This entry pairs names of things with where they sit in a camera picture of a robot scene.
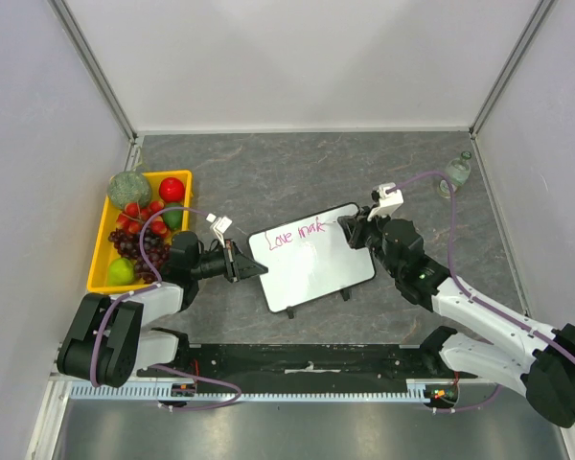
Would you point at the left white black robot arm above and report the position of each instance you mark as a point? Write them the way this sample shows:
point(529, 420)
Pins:
point(104, 344)

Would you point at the white slotted cable duct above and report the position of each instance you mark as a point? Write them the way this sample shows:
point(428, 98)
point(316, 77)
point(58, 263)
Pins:
point(177, 392)

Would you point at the green pear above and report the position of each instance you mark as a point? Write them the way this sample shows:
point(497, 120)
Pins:
point(120, 273)

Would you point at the clear glass bottle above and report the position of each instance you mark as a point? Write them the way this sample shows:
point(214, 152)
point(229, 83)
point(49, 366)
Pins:
point(458, 171)

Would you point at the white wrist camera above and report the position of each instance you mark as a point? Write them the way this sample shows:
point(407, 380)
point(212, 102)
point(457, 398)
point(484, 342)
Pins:
point(219, 226)
point(387, 198)

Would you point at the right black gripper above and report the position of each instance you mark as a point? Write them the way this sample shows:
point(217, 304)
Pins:
point(360, 229)

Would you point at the green lime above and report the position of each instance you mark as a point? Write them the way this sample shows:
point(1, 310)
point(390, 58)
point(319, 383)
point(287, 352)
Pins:
point(173, 215)

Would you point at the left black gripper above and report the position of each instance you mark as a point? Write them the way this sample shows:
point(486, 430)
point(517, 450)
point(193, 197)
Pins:
point(234, 258)

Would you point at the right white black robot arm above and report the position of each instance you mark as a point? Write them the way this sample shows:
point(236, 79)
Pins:
point(515, 351)

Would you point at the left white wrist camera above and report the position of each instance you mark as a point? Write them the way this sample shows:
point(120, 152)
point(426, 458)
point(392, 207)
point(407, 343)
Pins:
point(219, 226)

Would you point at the white whiteboard black frame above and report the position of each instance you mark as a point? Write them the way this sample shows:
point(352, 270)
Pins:
point(307, 259)

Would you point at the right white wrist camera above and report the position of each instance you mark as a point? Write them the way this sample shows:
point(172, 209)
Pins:
point(387, 198)

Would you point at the red strawberry cluster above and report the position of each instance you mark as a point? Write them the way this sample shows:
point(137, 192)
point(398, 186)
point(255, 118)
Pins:
point(134, 216)

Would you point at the red apple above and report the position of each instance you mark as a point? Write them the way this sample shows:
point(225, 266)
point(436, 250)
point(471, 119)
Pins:
point(171, 189)

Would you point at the green netted melon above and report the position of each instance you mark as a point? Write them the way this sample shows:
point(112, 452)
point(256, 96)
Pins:
point(129, 187)

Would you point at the purple grape bunch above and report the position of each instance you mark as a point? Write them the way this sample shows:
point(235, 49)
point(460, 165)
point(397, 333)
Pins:
point(152, 256)

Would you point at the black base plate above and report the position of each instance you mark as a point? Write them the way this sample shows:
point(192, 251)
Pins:
point(311, 367)

